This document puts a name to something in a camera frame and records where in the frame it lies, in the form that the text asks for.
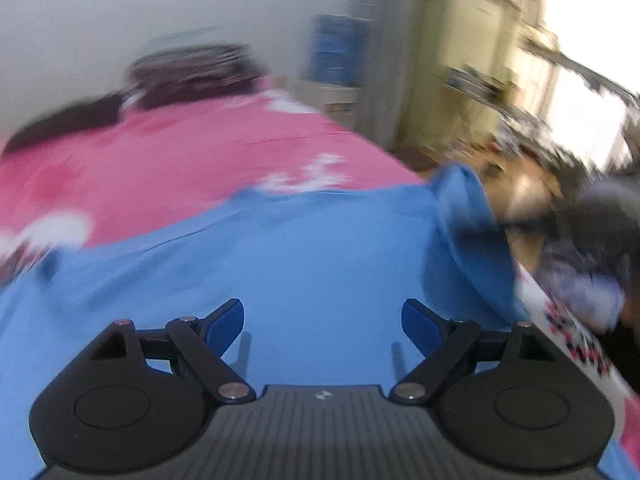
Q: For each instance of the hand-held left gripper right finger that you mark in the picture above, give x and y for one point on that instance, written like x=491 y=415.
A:
x=419 y=324

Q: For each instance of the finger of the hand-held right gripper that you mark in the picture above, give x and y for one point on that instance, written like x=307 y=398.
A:
x=500 y=231

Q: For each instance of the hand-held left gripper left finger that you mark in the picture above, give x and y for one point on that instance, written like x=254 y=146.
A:
x=227 y=324

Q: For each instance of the blue t-shirt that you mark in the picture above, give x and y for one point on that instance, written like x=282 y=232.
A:
x=310 y=260

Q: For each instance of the pink floral blanket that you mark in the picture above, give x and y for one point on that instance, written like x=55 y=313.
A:
x=200 y=160

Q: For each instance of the white water dispenser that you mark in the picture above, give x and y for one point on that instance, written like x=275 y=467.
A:
x=340 y=102

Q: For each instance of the grey curtain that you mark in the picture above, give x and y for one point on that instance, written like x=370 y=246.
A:
x=395 y=50

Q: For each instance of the blue water bottle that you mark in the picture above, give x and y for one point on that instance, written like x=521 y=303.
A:
x=340 y=50

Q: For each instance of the black folded garment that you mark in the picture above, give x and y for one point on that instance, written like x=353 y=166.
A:
x=60 y=125

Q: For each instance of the grey folded cloth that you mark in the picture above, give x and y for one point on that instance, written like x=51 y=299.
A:
x=185 y=45

